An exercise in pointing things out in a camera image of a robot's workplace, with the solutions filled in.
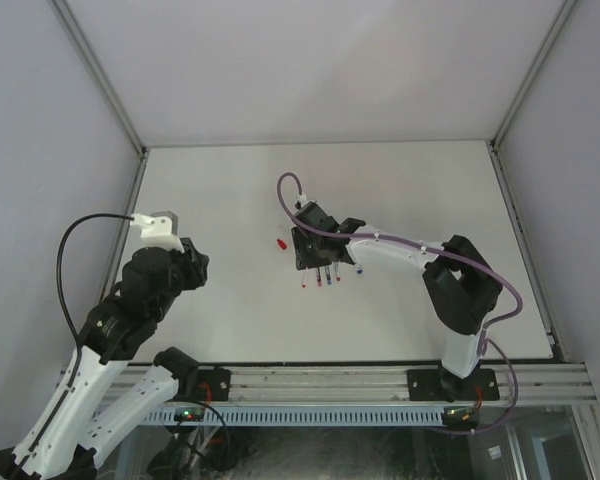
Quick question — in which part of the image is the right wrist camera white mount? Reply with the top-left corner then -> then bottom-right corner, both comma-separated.
294,195 -> 309,210

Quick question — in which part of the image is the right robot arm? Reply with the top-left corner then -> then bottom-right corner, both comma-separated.
291,200 -> 503,401

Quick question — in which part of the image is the black cable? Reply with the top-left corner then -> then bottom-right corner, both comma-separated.
27,213 -> 134,461

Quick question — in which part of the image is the perforated blue cable tray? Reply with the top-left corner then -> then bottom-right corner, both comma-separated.
140,405 -> 445,427

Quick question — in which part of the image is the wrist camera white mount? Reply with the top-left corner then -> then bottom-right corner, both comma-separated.
130,211 -> 184,253
294,195 -> 309,210

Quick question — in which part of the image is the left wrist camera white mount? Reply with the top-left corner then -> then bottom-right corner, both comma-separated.
130,211 -> 184,253

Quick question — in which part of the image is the aluminium rail frame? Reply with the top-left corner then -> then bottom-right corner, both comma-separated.
54,362 -> 596,404

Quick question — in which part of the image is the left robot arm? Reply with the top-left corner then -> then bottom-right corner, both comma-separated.
0,238 -> 209,479

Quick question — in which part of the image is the thin white red pen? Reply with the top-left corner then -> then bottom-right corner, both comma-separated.
301,269 -> 309,289

